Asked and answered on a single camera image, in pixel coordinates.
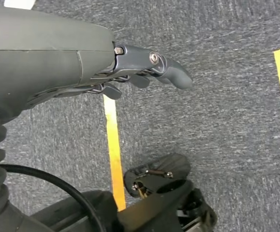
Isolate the pale floor tape piece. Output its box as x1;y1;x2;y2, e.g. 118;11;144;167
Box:
103;94;127;212

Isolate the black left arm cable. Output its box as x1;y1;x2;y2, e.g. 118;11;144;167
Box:
0;164;107;232

